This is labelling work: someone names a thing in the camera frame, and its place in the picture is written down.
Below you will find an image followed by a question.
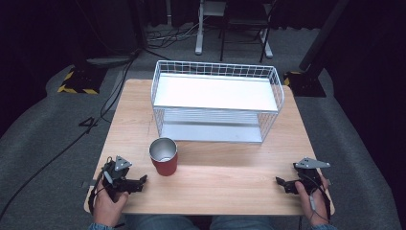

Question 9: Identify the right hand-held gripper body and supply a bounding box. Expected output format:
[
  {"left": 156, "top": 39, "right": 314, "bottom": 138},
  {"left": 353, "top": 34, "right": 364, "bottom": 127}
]
[{"left": 293, "top": 156, "right": 331, "bottom": 196}]

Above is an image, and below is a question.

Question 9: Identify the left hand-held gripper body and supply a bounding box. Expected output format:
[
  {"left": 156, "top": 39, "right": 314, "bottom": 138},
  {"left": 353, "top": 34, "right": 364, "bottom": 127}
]
[{"left": 101, "top": 155, "right": 136, "bottom": 203}]

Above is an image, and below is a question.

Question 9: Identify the red metal cup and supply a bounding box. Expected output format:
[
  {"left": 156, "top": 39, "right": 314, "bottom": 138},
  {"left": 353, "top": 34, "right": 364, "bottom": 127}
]
[{"left": 148, "top": 137, "right": 179, "bottom": 177}]

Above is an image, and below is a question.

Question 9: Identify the white wire shelf rack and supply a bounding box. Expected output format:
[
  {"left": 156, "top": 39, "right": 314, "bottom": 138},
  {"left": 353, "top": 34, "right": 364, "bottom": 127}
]
[{"left": 150, "top": 59, "right": 285, "bottom": 145}]

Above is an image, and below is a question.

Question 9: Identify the person's right hand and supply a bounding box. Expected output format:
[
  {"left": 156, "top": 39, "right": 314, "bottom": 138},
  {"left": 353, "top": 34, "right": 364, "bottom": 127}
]
[{"left": 295, "top": 178, "right": 329, "bottom": 226}]

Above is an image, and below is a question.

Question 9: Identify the person's left hand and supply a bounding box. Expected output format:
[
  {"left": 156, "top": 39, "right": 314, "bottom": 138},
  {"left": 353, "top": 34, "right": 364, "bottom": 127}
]
[{"left": 92, "top": 180, "right": 129, "bottom": 228}]

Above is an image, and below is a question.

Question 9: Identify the person's left leg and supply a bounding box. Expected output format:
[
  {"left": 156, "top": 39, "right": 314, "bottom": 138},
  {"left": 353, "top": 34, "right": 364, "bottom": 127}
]
[{"left": 124, "top": 214, "right": 201, "bottom": 230}]

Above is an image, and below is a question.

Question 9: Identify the person's leg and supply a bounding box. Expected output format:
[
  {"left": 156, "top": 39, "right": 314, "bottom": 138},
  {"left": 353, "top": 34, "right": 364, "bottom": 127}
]
[
  {"left": 210, "top": 215, "right": 276, "bottom": 230},
  {"left": 124, "top": 214, "right": 201, "bottom": 230}
]

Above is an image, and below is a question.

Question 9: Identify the person's right leg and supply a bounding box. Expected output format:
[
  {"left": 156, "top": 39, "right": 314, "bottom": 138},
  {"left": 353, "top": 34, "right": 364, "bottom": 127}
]
[{"left": 210, "top": 215, "right": 276, "bottom": 230}]

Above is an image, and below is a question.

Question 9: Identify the black base with hazard tape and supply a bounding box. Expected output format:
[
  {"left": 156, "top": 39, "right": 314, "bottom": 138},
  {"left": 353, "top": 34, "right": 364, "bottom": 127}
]
[
  {"left": 282, "top": 70, "right": 327, "bottom": 98},
  {"left": 56, "top": 65, "right": 108, "bottom": 96}
]

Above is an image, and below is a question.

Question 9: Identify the white metal stand leg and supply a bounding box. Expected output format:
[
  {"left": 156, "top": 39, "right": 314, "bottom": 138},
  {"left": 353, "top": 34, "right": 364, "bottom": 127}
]
[
  {"left": 194, "top": 0, "right": 206, "bottom": 56},
  {"left": 259, "top": 28, "right": 274, "bottom": 59}
]

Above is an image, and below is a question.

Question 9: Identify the black metal chair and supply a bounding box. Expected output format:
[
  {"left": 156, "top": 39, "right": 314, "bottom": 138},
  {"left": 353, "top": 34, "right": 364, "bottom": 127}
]
[{"left": 218, "top": 0, "right": 276, "bottom": 64}]

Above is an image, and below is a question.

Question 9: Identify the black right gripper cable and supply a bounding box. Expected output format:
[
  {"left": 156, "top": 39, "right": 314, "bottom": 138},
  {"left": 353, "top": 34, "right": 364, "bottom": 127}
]
[{"left": 300, "top": 173, "right": 332, "bottom": 224}]

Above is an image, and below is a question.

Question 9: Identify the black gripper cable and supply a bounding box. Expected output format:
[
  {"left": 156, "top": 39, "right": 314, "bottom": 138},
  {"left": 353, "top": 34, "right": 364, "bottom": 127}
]
[
  {"left": 87, "top": 156, "right": 113, "bottom": 216},
  {"left": 300, "top": 173, "right": 332, "bottom": 224}
]

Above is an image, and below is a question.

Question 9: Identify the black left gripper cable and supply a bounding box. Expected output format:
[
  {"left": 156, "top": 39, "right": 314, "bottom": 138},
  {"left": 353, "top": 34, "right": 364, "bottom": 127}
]
[{"left": 87, "top": 156, "right": 113, "bottom": 216}]

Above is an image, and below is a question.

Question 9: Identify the long black floor cable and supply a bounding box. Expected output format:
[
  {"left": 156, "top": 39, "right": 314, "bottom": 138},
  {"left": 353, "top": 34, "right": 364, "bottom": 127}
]
[{"left": 0, "top": 52, "right": 140, "bottom": 221}]

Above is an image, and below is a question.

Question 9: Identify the black slanted post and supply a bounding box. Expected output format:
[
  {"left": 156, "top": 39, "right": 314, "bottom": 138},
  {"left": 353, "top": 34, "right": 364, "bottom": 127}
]
[{"left": 299, "top": 0, "right": 351, "bottom": 72}]

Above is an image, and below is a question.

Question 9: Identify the bundle of floor cables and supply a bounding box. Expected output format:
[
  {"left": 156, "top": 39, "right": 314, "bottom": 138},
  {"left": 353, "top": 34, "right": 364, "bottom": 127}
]
[{"left": 146, "top": 22, "right": 199, "bottom": 50}]

